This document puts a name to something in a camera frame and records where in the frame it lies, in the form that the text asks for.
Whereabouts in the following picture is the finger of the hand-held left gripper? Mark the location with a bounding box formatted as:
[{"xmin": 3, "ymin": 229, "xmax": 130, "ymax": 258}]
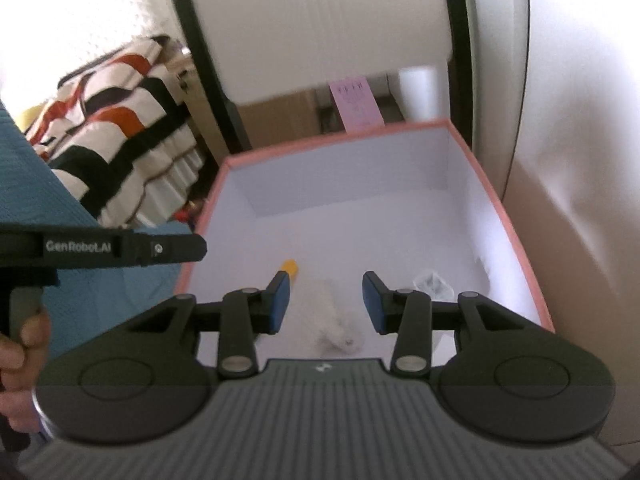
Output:
[{"xmin": 149, "ymin": 232, "xmax": 208, "ymax": 266}]

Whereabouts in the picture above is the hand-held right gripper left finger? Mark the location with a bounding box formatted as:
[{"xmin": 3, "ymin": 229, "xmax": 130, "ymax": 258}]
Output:
[{"xmin": 127, "ymin": 270, "xmax": 293, "ymax": 378}]

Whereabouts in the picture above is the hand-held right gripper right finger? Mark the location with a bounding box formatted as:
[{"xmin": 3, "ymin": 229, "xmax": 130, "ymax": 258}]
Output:
[{"xmin": 361, "ymin": 270, "xmax": 541, "ymax": 378}]

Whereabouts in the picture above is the white fluffy hair clip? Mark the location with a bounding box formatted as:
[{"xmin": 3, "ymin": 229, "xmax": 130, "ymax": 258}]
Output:
[{"xmin": 305, "ymin": 280, "xmax": 366, "ymax": 356}]

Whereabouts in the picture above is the white charger adapter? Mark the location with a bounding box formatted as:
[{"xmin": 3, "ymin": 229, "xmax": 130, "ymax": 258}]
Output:
[{"xmin": 412, "ymin": 269, "xmax": 456, "ymax": 301}]

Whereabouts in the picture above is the pink cardboard box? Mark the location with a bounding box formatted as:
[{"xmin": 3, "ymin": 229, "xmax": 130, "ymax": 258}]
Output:
[{"xmin": 172, "ymin": 119, "xmax": 556, "ymax": 361}]

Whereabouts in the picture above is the person's left hand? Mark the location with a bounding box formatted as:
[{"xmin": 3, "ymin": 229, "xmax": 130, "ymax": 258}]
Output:
[{"xmin": 0, "ymin": 310, "xmax": 52, "ymax": 433}]

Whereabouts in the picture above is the blue textured chair cover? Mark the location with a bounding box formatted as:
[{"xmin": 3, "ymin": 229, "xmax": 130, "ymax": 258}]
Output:
[{"xmin": 0, "ymin": 100, "xmax": 196, "ymax": 361}]

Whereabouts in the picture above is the striped orange black bed blanket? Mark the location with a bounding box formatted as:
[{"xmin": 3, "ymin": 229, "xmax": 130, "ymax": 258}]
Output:
[{"xmin": 22, "ymin": 35, "xmax": 211, "ymax": 231}]

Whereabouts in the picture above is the white folding chair black frame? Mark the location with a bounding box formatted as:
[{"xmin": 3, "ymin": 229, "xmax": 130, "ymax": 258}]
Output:
[{"xmin": 160, "ymin": 0, "xmax": 531, "ymax": 196}]

